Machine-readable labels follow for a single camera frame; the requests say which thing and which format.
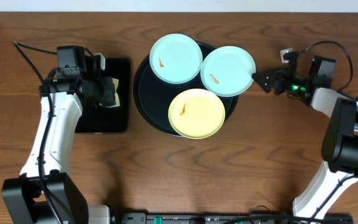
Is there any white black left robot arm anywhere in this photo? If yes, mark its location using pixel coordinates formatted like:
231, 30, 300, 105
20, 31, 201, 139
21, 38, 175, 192
1, 75, 119, 223

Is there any light blue plate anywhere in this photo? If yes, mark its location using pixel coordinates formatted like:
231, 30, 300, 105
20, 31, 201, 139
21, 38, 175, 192
149, 34, 203, 84
201, 46, 256, 97

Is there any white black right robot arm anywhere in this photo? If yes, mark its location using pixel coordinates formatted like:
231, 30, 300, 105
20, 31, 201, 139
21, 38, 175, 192
252, 53, 358, 220

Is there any black round tray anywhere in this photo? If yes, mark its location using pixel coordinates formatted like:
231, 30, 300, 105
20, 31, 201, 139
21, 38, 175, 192
132, 40, 239, 138

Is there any yellow green sponge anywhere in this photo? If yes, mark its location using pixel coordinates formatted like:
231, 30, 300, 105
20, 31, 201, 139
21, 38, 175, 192
99, 77, 120, 108

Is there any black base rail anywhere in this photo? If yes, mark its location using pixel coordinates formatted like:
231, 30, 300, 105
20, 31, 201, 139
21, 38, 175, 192
111, 212, 354, 224

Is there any black rectangular tray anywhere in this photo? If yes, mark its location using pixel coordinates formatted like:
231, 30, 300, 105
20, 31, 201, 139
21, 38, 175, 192
75, 58, 131, 133

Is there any yellow plate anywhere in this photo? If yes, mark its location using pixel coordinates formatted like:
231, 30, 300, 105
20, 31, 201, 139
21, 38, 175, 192
168, 88, 226, 139

